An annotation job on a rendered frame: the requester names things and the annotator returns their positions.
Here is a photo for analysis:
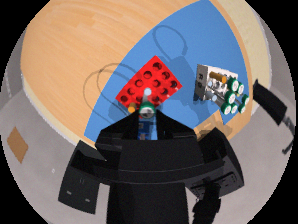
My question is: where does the blue bench mat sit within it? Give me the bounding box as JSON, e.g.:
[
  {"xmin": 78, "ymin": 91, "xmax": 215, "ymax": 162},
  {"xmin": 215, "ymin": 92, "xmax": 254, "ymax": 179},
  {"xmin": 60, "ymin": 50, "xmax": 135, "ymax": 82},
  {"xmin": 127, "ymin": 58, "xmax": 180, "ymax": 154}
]
[{"xmin": 84, "ymin": 0, "xmax": 249, "ymax": 142}]

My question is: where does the red tube rack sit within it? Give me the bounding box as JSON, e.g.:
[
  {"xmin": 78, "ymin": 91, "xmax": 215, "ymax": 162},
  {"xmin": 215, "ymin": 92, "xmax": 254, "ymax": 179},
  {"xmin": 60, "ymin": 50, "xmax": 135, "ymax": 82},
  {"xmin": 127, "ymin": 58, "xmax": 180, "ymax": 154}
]
[{"xmin": 115, "ymin": 55, "xmax": 183, "ymax": 110}]

